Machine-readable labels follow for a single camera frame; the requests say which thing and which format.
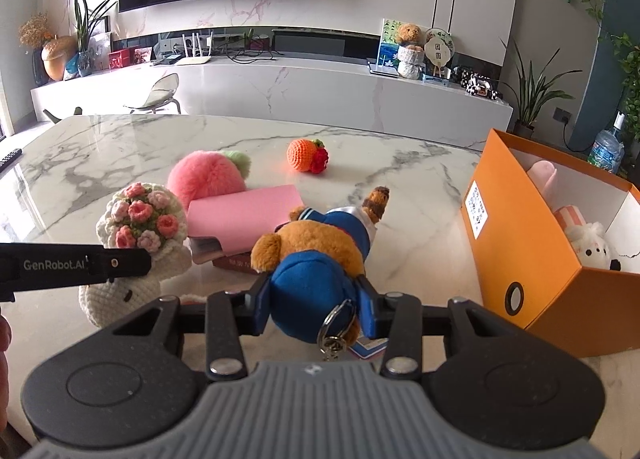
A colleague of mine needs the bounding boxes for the crochet orange with red flower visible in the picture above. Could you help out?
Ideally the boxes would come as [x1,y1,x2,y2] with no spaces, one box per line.
[286,138,330,175]

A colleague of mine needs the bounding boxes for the orange acorn-shaped jar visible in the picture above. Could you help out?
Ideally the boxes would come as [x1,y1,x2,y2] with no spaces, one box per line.
[41,35,78,81]

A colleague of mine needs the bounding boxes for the white marble television console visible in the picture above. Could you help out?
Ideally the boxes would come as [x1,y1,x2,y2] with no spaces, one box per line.
[30,56,515,150]

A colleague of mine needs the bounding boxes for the black remote control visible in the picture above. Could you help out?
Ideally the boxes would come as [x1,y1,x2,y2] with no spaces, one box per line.
[0,148,23,175]

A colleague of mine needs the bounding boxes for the small metal-legged chair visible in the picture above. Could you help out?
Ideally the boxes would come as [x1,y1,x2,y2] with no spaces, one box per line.
[123,72,182,115]

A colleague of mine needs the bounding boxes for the pink fluffy peach plush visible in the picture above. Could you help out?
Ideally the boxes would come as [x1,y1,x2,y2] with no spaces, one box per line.
[166,149,252,212]

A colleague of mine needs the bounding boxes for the blue green painting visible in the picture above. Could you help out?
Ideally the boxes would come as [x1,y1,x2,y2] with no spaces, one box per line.
[377,18,426,77]

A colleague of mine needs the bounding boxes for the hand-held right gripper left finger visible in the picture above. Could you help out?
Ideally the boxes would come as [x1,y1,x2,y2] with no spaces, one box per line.
[107,271,281,382]

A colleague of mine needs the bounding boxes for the pink wallet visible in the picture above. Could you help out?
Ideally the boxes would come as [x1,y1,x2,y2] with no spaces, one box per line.
[186,184,304,258]

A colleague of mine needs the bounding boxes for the teddy bear bouquet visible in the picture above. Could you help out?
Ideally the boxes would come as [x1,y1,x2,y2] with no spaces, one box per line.
[397,23,426,81]

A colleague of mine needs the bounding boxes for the dark red book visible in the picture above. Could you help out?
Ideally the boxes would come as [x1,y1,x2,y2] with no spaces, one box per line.
[212,251,257,271]

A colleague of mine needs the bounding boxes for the round fan ornament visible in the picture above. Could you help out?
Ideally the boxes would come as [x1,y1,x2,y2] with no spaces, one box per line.
[424,28,455,76]

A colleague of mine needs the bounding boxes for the white plush toy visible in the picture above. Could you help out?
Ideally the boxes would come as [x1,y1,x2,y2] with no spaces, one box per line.
[565,222,623,272]

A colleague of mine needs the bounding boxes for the white router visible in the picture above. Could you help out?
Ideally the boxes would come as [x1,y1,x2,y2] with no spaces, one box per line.
[177,32,217,66]

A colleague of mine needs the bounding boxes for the cow pattern figurines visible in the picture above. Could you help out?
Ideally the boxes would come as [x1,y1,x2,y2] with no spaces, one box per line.
[460,66,503,100]

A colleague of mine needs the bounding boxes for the brown bear plush blue outfit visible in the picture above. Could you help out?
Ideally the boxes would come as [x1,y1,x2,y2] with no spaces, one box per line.
[250,186,391,361]

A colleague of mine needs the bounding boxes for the orchid plant in blue pot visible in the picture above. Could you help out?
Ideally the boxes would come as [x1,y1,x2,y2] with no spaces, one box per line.
[74,0,118,76]

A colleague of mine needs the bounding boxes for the person's left hand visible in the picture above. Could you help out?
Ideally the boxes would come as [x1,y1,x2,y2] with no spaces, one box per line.
[0,313,12,390]

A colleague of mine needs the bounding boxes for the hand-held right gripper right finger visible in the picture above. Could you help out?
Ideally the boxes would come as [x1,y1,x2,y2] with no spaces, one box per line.
[357,275,521,382]

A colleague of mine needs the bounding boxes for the orange cardboard box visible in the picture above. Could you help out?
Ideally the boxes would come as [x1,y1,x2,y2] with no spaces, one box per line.
[460,128,640,359]

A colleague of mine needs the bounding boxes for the white crochet flower bouquet doll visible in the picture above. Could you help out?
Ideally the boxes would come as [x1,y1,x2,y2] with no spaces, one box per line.
[78,182,193,327]

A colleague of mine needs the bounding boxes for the dried flowers in vase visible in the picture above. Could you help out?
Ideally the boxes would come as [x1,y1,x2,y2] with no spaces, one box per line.
[19,13,51,87]

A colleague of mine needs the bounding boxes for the red white blue card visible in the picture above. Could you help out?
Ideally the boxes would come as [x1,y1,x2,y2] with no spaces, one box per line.
[349,338,389,363]

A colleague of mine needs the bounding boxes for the black cables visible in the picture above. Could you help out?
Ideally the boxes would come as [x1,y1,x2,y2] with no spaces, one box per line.
[225,29,281,62]

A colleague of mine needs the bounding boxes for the light pink pouch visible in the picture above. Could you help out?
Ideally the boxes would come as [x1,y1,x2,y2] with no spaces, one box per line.
[525,160,557,195]

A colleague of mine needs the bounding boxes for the large water bottle with pump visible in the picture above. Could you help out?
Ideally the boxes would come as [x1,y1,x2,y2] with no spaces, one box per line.
[588,112,628,175]

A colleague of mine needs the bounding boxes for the hanging ivy vine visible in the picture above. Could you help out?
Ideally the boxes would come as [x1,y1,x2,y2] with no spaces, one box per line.
[532,0,640,127]

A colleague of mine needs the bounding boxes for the potted long-leaf plant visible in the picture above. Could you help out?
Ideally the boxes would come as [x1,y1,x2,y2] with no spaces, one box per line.
[500,36,583,140]

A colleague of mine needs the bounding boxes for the pink striped plush item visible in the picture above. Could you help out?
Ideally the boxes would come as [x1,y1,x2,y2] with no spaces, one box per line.
[552,206,586,231]

